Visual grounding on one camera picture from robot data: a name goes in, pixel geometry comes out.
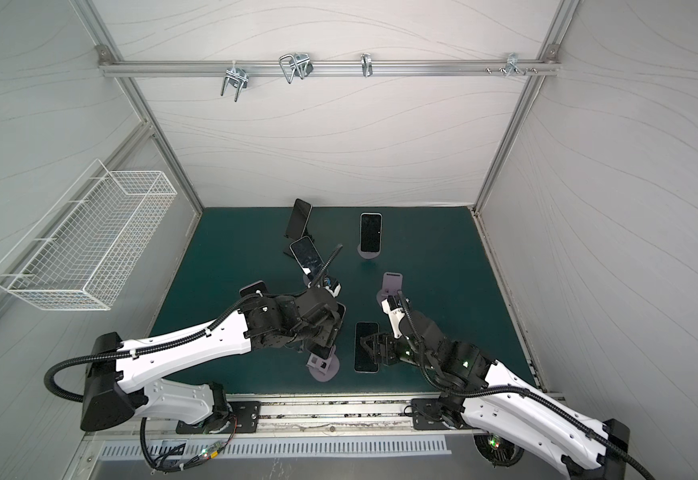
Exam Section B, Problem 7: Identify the teal-edged phone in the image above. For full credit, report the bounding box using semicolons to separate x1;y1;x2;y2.
354;322;379;374

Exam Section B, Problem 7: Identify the pink-edged phone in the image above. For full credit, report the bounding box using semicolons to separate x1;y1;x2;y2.
306;303;346;359

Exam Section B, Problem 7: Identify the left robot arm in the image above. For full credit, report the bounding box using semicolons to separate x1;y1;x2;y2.
44;284;346;434

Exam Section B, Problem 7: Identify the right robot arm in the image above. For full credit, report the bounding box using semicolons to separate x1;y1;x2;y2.
355;297;653;479

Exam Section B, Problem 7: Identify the purple stand front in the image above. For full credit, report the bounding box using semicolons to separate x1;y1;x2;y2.
307;346;340;383

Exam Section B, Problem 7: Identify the purple-edged phone on black stand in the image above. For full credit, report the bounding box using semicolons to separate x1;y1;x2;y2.
239;280;269;298

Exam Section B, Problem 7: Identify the phone on back-centre purple stand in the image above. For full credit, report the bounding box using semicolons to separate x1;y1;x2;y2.
292;236;324;281

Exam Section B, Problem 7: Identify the black stand back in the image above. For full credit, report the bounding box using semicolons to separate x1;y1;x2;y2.
283;238;300;259

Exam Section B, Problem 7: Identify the phone on black back stand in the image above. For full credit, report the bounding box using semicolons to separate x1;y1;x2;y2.
285;198;313;240

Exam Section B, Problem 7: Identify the phone on back-right purple stand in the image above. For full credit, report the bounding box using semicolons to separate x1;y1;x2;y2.
359;213;383;254

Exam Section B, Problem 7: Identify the green table mat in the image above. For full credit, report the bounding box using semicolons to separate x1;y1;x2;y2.
154;207;532;395

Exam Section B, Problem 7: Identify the metal U-bolt clamp left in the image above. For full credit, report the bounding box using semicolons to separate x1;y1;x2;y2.
220;64;249;102

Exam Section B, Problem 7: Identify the metal u-bolt clamp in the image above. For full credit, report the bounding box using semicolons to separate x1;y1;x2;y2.
279;52;314;84
220;64;249;102

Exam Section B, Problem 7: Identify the metal U-bolt clamp centre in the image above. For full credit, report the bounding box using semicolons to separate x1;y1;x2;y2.
279;52;314;84

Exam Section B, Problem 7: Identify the metal clamp small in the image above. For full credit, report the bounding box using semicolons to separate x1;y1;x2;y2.
360;53;373;78

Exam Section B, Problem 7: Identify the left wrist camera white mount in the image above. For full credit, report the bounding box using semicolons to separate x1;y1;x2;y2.
322;276;342;298

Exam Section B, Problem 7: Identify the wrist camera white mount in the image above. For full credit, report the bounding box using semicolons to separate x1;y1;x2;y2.
381;296;405;339
322;276;342;298

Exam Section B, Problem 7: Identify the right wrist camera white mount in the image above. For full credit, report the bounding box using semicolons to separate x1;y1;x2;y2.
381;296;405;339

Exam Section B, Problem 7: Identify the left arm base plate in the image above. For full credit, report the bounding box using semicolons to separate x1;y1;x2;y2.
176;401;261;435

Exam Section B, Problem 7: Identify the right base cable bundle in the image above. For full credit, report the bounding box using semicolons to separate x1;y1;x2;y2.
473;433;524;468

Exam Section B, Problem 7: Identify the base cable bundle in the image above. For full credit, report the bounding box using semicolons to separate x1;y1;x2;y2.
473;433;524;468
138;413;239;474

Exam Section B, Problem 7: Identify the left base cable bundle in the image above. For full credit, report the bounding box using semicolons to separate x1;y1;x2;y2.
138;413;239;474

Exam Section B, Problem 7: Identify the slotted cable duct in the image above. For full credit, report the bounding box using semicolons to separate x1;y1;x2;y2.
98;435;452;461

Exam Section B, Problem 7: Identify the white wire basket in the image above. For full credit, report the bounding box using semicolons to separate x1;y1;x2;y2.
0;160;177;311

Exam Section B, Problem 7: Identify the metal bracket right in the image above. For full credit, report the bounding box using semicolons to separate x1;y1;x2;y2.
485;53;537;77

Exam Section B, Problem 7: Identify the aluminium cross rail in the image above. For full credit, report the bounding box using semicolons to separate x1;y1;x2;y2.
99;58;562;78

